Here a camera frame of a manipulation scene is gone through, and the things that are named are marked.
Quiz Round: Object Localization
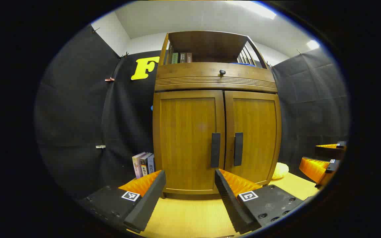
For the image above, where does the wooden shoe cabinet door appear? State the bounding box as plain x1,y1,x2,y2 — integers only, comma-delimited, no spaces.
153,90,226,195
224,91,281,185

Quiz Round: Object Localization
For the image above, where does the purple book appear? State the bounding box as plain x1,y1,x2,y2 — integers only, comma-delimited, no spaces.
132,152,147,179

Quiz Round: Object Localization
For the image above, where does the wooden cabinet drawer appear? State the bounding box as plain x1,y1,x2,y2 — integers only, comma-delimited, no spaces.
154,62,278,93

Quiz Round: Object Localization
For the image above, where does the black backdrop cloth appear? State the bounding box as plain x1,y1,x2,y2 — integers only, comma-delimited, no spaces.
34,25,350,199

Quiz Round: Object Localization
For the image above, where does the pale yellow plush toy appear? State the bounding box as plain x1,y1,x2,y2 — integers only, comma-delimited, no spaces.
272,162,289,180

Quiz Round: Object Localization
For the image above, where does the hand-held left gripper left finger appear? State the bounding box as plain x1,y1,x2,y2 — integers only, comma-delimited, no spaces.
77,170,167,234

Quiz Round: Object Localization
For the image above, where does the dark striped book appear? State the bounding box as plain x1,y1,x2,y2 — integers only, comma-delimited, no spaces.
140,153,153,176

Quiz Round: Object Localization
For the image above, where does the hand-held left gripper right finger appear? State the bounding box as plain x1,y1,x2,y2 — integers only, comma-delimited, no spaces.
214,169,305,235

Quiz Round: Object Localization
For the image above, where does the black cabinet door handle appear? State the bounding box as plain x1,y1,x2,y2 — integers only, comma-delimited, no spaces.
233,132,244,167
210,133,221,168

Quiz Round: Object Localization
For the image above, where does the wooden double-door shoe cabinet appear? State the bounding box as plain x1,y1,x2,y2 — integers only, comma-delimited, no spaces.
152,31,282,200

